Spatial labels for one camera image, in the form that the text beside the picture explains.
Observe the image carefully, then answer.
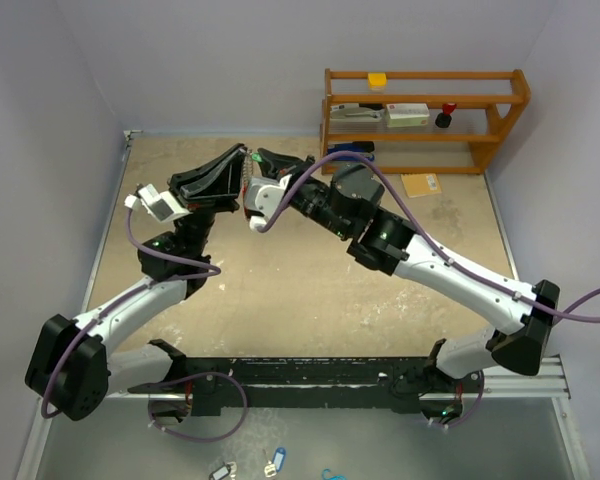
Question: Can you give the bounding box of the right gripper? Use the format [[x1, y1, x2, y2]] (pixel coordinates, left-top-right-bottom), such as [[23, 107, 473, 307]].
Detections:
[[257, 148, 353, 238]]

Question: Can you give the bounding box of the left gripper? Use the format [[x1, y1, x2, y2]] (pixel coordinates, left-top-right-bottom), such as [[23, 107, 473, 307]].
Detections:
[[166, 145, 245, 259]]

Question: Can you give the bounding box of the red handled key organizer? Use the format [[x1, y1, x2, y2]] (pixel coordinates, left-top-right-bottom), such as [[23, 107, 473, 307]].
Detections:
[[241, 149, 256, 195]]

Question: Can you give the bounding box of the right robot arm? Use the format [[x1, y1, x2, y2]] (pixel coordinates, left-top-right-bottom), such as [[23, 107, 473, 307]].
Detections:
[[244, 149, 560, 391]]

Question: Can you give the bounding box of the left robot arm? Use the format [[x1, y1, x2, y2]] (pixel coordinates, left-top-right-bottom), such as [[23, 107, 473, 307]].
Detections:
[[25, 143, 248, 421]]

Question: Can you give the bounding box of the grey stapler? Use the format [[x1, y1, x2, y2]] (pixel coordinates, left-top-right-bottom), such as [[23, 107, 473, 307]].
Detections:
[[330, 103, 384, 123]]

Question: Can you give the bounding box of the blue black stapler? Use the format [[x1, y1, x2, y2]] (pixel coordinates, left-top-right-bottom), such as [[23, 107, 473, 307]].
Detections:
[[327, 141, 375, 162]]

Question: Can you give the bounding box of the yellow lidded container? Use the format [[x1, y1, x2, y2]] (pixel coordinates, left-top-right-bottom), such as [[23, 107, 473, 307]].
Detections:
[[367, 72, 388, 92]]

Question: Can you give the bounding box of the white red box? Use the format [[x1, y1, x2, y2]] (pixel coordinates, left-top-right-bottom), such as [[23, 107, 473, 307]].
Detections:
[[385, 103, 430, 128]]

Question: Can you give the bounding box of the wooden shelf rack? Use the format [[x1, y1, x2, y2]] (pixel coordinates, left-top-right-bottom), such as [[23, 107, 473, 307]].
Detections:
[[320, 69, 531, 174]]

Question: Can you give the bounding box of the red black stamp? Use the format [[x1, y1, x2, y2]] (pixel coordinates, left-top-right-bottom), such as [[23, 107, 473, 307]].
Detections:
[[435, 103, 457, 129]]

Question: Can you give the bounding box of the black tagged key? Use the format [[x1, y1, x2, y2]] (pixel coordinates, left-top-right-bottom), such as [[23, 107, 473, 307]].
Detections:
[[208, 462, 238, 480]]

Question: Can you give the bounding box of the blue tagged key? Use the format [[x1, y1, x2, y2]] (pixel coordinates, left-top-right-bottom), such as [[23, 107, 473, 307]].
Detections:
[[263, 447, 287, 479]]

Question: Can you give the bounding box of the blue hook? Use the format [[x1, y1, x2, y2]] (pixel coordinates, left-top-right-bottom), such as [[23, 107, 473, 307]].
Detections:
[[321, 469, 347, 480]]

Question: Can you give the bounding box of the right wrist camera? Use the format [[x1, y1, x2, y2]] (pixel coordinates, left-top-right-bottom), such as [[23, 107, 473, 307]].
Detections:
[[243, 175, 291, 232]]

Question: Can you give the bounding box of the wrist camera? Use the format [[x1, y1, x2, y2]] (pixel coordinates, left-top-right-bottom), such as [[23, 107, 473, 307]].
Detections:
[[124, 184, 190, 223], [243, 175, 291, 232]]

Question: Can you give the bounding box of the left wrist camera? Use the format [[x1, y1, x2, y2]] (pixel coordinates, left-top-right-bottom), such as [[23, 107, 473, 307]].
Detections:
[[124, 184, 190, 223]]

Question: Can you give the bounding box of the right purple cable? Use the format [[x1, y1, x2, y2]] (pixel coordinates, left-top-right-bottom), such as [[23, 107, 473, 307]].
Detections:
[[254, 151, 600, 324]]

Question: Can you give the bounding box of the black base frame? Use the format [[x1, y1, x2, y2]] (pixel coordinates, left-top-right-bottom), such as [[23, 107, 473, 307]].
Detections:
[[128, 340, 483, 416]]

